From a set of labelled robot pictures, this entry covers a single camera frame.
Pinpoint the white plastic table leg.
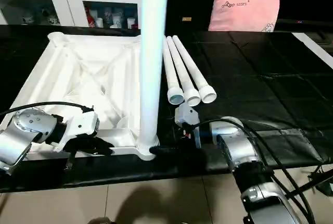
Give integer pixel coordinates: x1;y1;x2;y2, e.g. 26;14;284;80
166;36;201;107
136;0;170;156
163;36;186;105
172;35;217;104

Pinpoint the black work mat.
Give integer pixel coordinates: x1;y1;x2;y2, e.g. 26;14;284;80
0;23;333;193

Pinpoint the pink printed pillow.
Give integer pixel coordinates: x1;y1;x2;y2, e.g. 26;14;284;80
208;0;282;32

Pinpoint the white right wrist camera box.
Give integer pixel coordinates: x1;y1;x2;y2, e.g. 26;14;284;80
174;104;201;129

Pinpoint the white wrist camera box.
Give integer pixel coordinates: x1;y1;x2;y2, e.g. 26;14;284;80
174;104;201;129
62;110;100;142

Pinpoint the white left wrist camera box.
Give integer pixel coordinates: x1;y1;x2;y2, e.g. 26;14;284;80
62;110;100;142

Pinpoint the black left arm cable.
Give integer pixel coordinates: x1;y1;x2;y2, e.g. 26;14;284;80
0;101;95;118

